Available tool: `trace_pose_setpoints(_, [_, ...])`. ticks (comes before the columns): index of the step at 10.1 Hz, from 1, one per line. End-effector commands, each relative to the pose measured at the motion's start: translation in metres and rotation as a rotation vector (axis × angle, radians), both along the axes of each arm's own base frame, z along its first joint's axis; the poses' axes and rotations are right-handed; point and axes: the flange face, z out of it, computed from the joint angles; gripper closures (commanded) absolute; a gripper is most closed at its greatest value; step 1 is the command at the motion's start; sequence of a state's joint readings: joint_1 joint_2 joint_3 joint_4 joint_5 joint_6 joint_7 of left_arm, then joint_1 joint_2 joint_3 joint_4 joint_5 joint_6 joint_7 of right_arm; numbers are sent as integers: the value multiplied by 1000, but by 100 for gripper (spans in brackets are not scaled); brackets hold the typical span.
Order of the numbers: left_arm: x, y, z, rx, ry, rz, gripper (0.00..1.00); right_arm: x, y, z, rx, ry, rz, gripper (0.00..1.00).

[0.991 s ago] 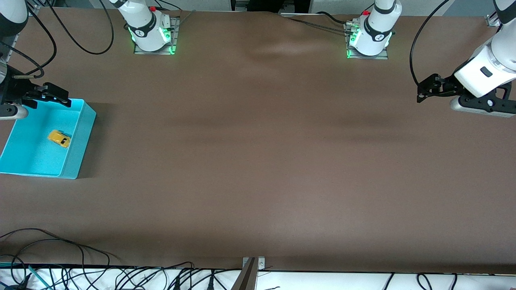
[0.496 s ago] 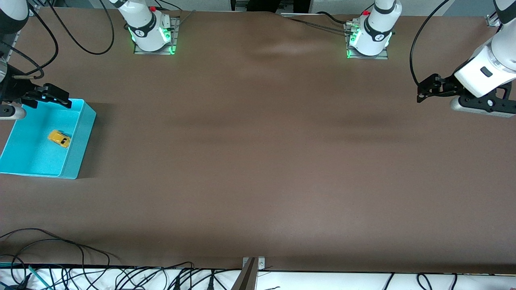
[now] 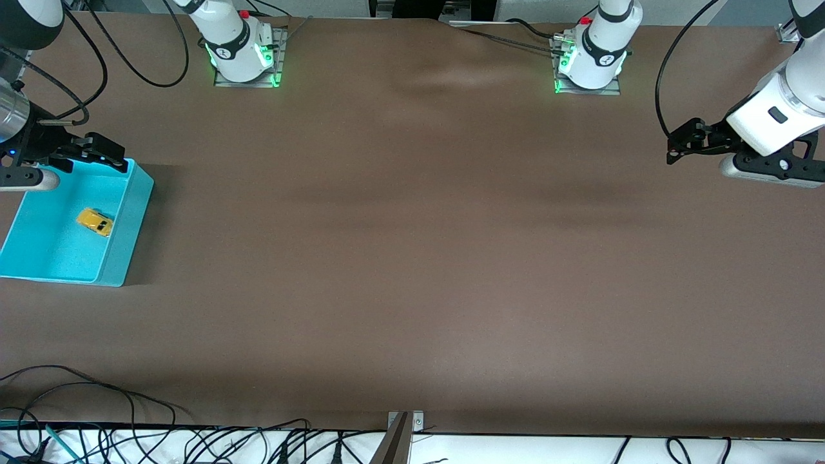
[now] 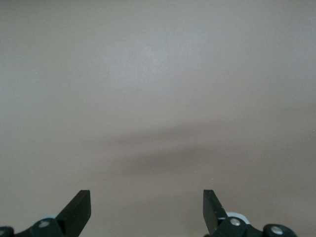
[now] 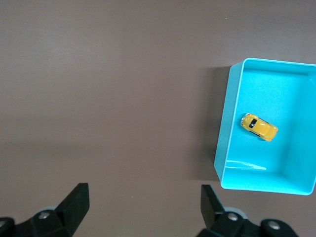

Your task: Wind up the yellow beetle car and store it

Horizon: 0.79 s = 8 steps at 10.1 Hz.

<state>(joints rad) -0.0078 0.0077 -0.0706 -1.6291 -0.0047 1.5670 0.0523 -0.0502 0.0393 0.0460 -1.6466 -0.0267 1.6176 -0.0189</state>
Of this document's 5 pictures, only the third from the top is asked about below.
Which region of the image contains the yellow beetle toy car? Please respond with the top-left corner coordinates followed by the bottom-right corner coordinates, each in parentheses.
top-left (76, 208), bottom-right (115, 238)

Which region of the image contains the teal plastic bin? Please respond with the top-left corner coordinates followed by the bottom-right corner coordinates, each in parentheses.
top-left (0, 158), bottom-right (155, 287)

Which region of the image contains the brown table mat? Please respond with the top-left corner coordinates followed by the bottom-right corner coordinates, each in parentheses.
top-left (0, 12), bottom-right (825, 439)

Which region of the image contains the dark object behind table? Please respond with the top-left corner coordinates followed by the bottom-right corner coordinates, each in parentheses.
top-left (369, 0), bottom-right (445, 19)

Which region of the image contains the braided right arm cable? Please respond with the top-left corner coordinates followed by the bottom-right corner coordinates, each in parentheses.
top-left (12, 50), bottom-right (90, 124)

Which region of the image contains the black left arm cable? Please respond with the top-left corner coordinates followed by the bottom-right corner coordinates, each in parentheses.
top-left (654, 0), bottom-right (719, 139)

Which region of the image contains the black left camera bracket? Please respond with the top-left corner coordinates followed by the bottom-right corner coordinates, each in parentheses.
top-left (732, 132), bottom-right (825, 181)

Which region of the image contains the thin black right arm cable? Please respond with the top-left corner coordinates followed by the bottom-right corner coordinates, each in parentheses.
top-left (63, 6), bottom-right (109, 122)

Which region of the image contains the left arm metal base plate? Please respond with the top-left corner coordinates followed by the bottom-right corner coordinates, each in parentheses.
top-left (554, 35), bottom-right (621, 96)

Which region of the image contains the black right arm loop cable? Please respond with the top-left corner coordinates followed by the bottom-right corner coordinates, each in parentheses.
top-left (84, 0), bottom-right (191, 88)

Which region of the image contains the black base cable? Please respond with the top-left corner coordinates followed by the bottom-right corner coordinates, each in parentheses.
top-left (506, 18), bottom-right (556, 38)

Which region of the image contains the dark braided base cable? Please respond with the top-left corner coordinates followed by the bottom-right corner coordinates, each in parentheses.
top-left (461, 27), bottom-right (561, 52)

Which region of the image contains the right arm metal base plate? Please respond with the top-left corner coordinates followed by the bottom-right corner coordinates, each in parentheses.
top-left (214, 26), bottom-right (285, 88)

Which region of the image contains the long black loop cable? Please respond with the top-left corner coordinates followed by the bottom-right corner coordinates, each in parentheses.
top-left (0, 365), bottom-right (191, 420)

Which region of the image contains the black floor cable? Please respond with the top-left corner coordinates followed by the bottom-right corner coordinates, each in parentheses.
top-left (19, 383), bottom-right (136, 452)

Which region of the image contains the small metal clamp bracket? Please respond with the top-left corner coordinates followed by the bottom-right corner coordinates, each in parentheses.
top-left (387, 411), bottom-right (425, 445)

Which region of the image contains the dark camera pole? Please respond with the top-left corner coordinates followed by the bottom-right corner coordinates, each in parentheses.
top-left (369, 412), bottom-right (411, 464)

